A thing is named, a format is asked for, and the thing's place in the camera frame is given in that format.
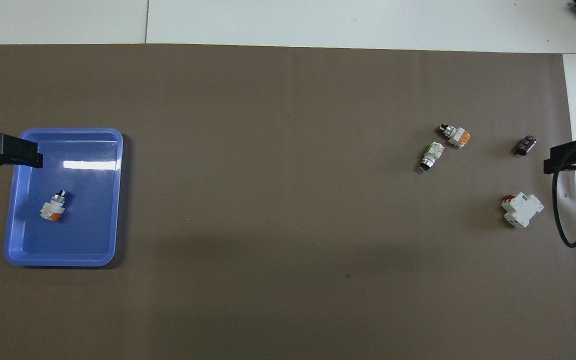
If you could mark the selector switch with green back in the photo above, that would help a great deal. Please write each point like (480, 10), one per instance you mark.
(430, 157)

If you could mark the brown paper table mat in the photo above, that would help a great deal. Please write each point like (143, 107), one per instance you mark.
(288, 200)

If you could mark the selector switch with orange back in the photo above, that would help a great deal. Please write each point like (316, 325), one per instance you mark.
(455, 136)
(53, 209)

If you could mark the small dark brown component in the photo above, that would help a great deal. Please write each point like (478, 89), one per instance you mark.
(526, 145)

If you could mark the white circuit breaker red lever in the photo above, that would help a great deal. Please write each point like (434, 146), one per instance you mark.
(523, 207)

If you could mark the blue plastic tray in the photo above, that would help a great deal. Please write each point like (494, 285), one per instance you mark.
(88, 225)

